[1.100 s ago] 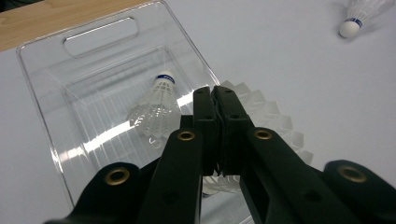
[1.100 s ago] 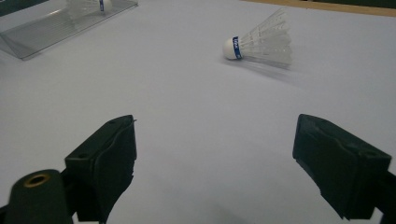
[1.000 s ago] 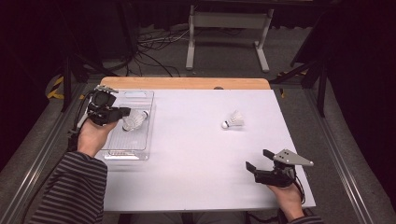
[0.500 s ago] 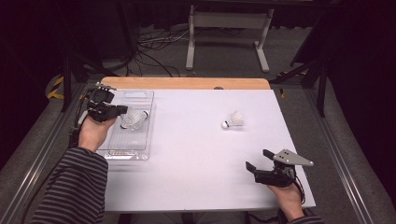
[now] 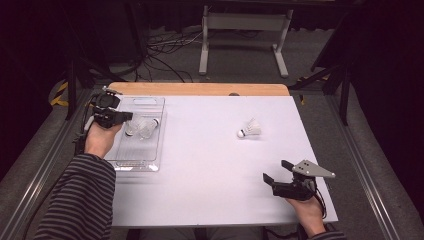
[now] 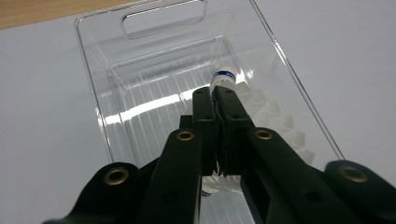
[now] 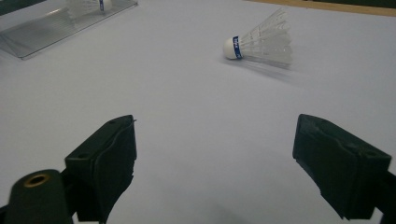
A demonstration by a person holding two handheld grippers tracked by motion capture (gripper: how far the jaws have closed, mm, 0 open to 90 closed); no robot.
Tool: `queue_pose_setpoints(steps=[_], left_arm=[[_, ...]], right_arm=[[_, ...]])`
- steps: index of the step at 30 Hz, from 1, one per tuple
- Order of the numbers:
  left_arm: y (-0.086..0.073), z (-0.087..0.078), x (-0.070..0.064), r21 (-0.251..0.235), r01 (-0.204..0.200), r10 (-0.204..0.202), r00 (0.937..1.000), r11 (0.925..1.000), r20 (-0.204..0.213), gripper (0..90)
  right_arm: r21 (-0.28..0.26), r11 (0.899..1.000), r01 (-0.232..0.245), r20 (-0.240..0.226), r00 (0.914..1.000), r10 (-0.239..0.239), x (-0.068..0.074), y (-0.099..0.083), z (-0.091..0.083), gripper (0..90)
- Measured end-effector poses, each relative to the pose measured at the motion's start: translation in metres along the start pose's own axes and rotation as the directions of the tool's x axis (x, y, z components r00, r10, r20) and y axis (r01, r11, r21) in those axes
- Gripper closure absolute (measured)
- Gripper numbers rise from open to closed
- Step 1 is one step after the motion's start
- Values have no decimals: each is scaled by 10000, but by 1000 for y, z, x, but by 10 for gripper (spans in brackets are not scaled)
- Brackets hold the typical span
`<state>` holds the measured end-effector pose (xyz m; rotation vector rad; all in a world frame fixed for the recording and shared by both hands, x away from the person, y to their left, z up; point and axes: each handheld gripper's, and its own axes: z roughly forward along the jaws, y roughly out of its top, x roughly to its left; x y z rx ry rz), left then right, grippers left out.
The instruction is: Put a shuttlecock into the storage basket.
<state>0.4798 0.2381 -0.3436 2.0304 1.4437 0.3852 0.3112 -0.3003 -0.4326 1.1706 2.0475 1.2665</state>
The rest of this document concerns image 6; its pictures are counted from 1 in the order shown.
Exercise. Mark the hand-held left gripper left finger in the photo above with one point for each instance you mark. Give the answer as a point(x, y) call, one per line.
point(204, 124)

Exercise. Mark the wooden table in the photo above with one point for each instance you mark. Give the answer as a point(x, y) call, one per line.
point(37, 11)

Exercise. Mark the clear plastic tray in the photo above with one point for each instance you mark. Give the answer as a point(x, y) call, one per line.
point(149, 93)

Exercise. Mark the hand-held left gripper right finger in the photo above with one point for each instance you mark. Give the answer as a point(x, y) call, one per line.
point(233, 124)

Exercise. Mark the white shuttlecock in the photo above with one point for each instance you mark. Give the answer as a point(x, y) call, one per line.
point(274, 115)
point(224, 185)

